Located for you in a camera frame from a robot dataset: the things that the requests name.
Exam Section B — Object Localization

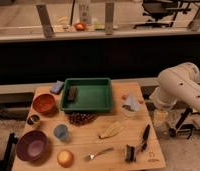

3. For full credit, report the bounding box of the yellow banana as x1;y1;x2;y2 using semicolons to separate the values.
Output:
99;122;123;139

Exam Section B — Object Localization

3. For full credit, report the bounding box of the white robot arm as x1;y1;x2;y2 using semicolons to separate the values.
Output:
150;62;200;112

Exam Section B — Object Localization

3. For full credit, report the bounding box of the clear cup with cloth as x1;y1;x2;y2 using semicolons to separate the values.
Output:
122;93;141;117

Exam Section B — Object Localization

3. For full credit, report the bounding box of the blue plastic cup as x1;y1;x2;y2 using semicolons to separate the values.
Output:
53;124;69;141

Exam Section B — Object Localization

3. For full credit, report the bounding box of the green plastic tray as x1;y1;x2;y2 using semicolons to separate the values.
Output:
60;78;113;114

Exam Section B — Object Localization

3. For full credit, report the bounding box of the dark block in tray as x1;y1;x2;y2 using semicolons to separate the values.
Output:
67;86;77;101

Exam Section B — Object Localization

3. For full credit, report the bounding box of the bunch of dark grapes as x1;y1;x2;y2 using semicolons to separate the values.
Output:
68;113;97;126

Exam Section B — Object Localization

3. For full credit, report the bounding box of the blue sponge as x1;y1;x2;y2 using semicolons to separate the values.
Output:
50;81;64;95

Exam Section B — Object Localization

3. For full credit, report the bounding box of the orange bowl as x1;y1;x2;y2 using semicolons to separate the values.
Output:
32;94;55;114

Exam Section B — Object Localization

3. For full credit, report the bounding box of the wooden folding table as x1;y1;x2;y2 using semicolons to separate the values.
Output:
12;82;166;171

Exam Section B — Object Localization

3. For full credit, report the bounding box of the red apple on shelf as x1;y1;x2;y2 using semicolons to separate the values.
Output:
74;22;87;31

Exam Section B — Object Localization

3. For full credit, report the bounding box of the black marker pen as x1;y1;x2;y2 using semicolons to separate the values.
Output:
138;125;150;151

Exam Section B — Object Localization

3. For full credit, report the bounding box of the metal spoon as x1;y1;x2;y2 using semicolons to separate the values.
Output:
84;147;114;161

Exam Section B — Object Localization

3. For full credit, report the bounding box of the small dark round tin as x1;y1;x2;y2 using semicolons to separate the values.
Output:
27;115;40;126

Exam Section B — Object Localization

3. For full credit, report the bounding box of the orange round fruit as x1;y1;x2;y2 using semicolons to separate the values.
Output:
57;150;74;168

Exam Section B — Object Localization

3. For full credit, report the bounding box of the purple bowl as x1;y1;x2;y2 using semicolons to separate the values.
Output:
16;130;48;162

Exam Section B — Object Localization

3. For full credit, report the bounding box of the black office chair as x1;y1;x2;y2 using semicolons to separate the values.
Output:
134;0;200;29

